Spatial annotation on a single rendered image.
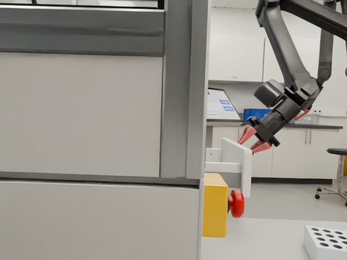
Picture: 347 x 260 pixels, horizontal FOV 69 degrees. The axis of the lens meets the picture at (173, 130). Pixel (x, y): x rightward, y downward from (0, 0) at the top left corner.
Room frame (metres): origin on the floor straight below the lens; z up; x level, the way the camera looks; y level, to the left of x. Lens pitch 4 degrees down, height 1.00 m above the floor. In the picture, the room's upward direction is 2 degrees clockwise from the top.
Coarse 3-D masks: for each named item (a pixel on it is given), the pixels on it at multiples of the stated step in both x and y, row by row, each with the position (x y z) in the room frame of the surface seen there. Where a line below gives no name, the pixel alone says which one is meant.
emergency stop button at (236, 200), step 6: (234, 192) 0.35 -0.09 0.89; (240, 192) 0.35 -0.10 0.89; (234, 198) 0.34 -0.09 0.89; (240, 198) 0.34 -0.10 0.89; (234, 204) 0.34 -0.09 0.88; (240, 204) 0.34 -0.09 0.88; (234, 210) 0.34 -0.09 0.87; (240, 210) 0.34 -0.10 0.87; (234, 216) 0.34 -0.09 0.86; (240, 216) 0.34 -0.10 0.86
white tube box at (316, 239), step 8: (304, 232) 0.47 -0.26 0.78; (312, 232) 0.44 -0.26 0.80; (320, 232) 0.44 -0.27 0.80; (328, 232) 0.45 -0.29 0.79; (336, 232) 0.45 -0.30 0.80; (344, 232) 0.44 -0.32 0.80; (304, 240) 0.46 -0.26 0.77; (312, 240) 0.41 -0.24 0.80; (320, 240) 0.41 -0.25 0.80; (328, 240) 0.41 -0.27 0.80; (336, 240) 0.41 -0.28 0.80; (344, 240) 0.41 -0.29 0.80; (312, 248) 0.41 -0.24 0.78; (320, 248) 0.39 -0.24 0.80; (328, 248) 0.38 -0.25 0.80; (336, 248) 0.38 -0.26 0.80; (344, 248) 0.39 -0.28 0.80; (312, 256) 0.40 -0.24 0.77; (320, 256) 0.39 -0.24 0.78; (328, 256) 0.38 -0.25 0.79; (336, 256) 0.38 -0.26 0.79; (344, 256) 0.38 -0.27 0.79
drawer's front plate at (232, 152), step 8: (224, 144) 0.77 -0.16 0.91; (232, 144) 0.66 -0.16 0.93; (240, 144) 0.64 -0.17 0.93; (224, 152) 0.77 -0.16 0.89; (232, 152) 0.66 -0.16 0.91; (240, 152) 0.58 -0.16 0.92; (248, 152) 0.54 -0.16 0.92; (224, 160) 0.76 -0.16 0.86; (232, 160) 0.65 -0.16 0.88; (240, 160) 0.57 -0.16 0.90; (248, 160) 0.54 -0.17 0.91; (248, 168) 0.54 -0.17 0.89; (248, 176) 0.54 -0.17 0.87; (248, 184) 0.54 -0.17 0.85; (248, 192) 0.54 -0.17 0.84
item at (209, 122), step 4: (208, 88) 1.80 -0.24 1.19; (212, 88) 1.83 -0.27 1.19; (216, 88) 1.87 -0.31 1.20; (224, 92) 1.88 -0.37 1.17; (232, 104) 1.83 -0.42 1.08; (236, 112) 1.79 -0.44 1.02; (240, 116) 1.78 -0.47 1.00; (208, 120) 1.55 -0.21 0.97; (212, 120) 1.57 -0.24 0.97; (216, 120) 1.60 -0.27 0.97; (220, 120) 1.62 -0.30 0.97; (224, 120) 1.64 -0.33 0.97; (228, 120) 1.67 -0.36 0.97; (232, 120) 1.69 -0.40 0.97; (236, 120) 1.72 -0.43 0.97; (240, 120) 1.74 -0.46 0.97; (208, 124) 1.58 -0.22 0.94; (212, 124) 1.60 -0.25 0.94; (216, 124) 1.62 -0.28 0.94; (220, 124) 1.65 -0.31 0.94; (224, 124) 1.67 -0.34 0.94; (228, 124) 1.69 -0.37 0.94; (232, 124) 1.72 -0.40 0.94; (236, 124) 1.74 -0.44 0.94; (240, 124) 1.77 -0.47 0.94
